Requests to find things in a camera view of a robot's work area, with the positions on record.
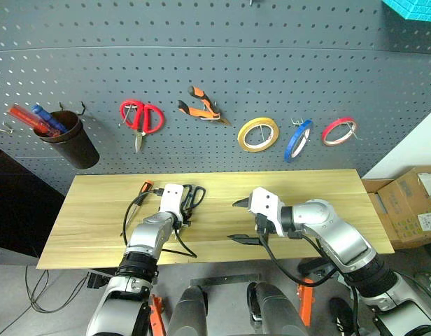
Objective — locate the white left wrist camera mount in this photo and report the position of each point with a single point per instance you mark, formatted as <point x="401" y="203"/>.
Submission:
<point x="171" y="197"/>

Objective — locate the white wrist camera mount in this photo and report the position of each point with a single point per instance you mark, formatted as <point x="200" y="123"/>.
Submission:
<point x="266" y="204"/>
<point x="171" y="197"/>

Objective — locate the teal crate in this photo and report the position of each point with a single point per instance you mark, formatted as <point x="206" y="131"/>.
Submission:
<point x="415" y="8"/>

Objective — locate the grey metal bracket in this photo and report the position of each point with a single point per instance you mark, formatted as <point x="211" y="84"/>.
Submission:
<point x="222" y="280"/>

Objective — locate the orange black pliers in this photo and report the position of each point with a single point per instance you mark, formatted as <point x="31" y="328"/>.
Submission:
<point x="194" y="110"/>

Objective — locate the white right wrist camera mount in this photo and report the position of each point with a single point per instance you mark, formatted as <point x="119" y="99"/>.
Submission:
<point x="266" y="204"/>

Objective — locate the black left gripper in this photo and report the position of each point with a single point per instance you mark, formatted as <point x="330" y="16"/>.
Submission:
<point x="186" y="217"/>

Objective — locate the black double pegboard hook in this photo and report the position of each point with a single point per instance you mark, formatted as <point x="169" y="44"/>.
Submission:
<point x="83" y="108"/>

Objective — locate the brown cardboard box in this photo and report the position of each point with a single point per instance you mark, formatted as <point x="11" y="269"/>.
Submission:
<point x="404" y="210"/>

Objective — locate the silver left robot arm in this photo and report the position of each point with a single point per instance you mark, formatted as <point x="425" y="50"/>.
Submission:
<point x="145" y="234"/>

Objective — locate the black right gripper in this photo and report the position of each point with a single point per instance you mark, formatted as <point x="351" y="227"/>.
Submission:
<point x="262" y="227"/>

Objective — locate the silver pegboard hook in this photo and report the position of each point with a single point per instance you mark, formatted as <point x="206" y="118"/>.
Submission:
<point x="2" y="129"/>
<point x="353" y="131"/>
<point x="296" y="122"/>
<point x="209" y="110"/>
<point x="128" y="113"/>
<point x="262" y="133"/>

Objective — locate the orange clamp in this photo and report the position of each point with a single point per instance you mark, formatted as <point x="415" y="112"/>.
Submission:
<point x="156" y="315"/>
<point x="305" y="301"/>

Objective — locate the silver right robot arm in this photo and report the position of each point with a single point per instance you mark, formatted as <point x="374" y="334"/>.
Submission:
<point x="345" y="238"/>

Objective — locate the yellow tape roll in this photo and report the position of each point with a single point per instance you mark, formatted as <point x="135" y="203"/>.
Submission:
<point x="244" y="140"/>

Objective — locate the grey metal pegboard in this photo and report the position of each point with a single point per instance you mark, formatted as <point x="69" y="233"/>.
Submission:
<point x="215" y="52"/>

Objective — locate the black cabinet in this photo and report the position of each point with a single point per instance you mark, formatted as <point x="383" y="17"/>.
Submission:
<point x="16" y="210"/>

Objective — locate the dark grey rounded robot leg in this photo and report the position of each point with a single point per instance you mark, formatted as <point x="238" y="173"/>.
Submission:
<point x="275" y="308"/>
<point x="187" y="311"/>

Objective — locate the black plastic cup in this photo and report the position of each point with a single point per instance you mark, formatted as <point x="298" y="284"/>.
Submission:
<point x="73" y="147"/>

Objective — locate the red tape roll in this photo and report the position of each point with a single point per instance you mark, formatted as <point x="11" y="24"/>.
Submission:
<point x="329" y="131"/>

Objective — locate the orange black utility knife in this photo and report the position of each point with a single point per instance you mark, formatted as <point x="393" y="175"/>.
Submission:
<point x="146" y="186"/>

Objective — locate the blue marker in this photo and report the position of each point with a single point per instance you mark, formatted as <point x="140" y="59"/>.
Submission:
<point x="49" y="119"/>

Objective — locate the blue tape roll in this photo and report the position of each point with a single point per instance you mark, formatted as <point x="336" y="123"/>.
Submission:
<point x="293" y="143"/>

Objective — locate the red pen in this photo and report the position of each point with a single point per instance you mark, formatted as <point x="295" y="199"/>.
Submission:
<point x="24" y="117"/>

